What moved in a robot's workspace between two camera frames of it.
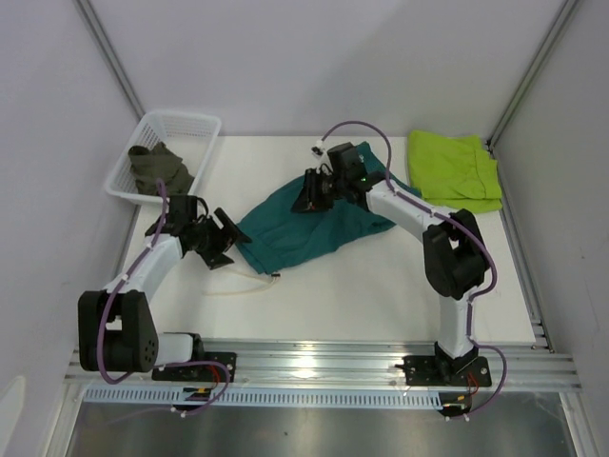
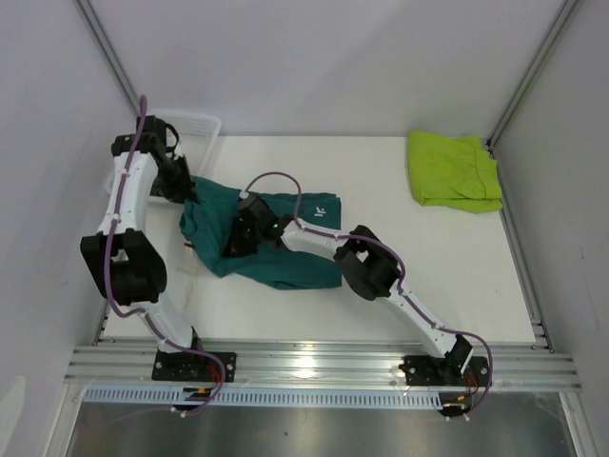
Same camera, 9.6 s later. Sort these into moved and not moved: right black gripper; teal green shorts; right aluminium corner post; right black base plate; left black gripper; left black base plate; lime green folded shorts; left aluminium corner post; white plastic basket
Moved: left black gripper; right black gripper; teal green shorts
Not moved: lime green folded shorts; left black base plate; left aluminium corner post; white plastic basket; right aluminium corner post; right black base plate
